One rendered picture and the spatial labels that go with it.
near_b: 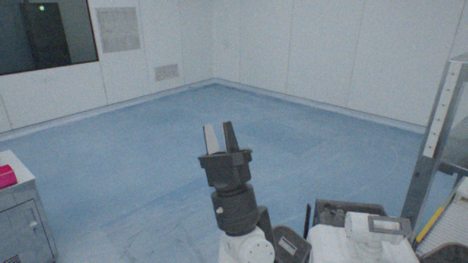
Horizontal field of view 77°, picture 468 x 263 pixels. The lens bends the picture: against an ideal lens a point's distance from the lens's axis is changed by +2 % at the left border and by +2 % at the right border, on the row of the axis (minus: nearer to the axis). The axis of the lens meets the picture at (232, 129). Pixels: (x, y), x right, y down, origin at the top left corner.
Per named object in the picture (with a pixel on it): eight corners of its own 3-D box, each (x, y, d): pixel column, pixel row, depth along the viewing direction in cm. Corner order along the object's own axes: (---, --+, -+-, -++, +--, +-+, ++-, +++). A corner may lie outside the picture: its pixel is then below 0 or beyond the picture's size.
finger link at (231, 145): (229, 120, 58) (236, 150, 58) (219, 123, 56) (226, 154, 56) (235, 118, 57) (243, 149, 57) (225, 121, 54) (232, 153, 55)
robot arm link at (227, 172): (216, 149, 66) (227, 199, 67) (184, 161, 59) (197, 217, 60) (261, 145, 58) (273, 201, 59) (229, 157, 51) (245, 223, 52)
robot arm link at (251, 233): (208, 211, 62) (220, 262, 62) (229, 224, 52) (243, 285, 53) (254, 193, 66) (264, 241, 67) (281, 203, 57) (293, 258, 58)
